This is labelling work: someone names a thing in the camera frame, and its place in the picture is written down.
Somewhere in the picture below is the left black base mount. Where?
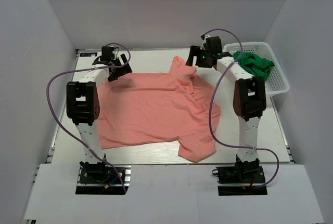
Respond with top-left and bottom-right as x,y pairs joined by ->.
75,162 -> 131,195

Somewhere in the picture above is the white plastic basket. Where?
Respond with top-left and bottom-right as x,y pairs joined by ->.
223,42 -> 290,97

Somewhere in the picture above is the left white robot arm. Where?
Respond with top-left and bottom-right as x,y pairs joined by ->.
66,44 -> 132,165

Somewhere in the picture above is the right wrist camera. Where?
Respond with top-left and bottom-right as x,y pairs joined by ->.
200,34 -> 210,50

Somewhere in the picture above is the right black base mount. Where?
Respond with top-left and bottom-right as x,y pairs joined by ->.
212,166 -> 267,196

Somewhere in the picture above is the pink t-shirt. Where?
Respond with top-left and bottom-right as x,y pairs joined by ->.
97,56 -> 221,162

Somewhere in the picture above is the green t-shirt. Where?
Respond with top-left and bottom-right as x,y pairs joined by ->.
233,51 -> 275,81

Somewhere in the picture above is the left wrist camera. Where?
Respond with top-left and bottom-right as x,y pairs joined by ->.
113,47 -> 120,59

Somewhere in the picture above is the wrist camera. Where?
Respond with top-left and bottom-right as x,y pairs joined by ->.
200,34 -> 210,50
113,47 -> 120,59

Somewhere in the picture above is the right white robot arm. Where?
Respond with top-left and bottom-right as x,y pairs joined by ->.
186,34 -> 266,173

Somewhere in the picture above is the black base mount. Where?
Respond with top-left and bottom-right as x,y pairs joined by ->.
212,166 -> 267,196
75,162 -> 131,195

